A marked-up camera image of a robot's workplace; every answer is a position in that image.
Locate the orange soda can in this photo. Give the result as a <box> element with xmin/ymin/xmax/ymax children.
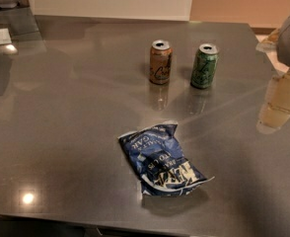
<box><xmin>149</xmin><ymin>39</ymin><xmax>173</xmax><ymax>85</ymax></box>

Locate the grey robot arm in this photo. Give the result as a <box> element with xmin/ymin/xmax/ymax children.
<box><xmin>256</xmin><ymin>15</ymin><xmax>290</xmax><ymax>134</ymax></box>

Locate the green soda can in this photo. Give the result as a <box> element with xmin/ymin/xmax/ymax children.
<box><xmin>190</xmin><ymin>43</ymin><xmax>219</xmax><ymax>89</ymax></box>

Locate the blue chip bag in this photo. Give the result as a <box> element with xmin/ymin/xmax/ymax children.
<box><xmin>118</xmin><ymin>120</ymin><xmax>209</xmax><ymax>197</ymax></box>

